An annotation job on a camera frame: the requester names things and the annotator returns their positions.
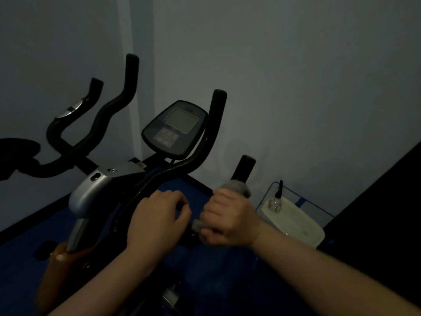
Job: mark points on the person's left fingers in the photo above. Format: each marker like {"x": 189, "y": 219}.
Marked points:
{"x": 174, "y": 202}

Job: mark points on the person's left forearm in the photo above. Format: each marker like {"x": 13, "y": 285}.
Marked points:
{"x": 98, "y": 286}

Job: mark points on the dark cabinet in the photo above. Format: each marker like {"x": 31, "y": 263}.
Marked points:
{"x": 381, "y": 220}

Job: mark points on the white power strip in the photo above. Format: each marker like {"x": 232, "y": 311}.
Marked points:
{"x": 292, "y": 223}

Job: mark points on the person's right hand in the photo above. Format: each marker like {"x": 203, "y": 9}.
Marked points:
{"x": 233, "y": 220}

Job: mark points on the person's right forearm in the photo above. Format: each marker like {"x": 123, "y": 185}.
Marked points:
{"x": 329, "y": 276}

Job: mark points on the silver bike stem cover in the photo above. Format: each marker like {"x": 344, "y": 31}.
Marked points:
{"x": 95, "y": 190}

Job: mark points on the orange exercise bike frame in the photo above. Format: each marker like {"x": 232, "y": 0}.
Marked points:
{"x": 62, "y": 276}

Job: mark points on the person's right thumb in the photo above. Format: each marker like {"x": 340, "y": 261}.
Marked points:
{"x": 213, "y": 236}

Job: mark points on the person's left hand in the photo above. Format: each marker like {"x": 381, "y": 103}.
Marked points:
{"x": 154, "y": 220}

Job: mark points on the grey cleaning cloth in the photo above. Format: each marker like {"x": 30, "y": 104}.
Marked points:
{"x": 236, "y": 187}

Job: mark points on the black bike console display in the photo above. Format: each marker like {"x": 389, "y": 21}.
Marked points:
{"x": 174, "y": 128}

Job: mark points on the black power plug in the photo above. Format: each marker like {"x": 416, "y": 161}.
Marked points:
{"x": 280, "y": 190}

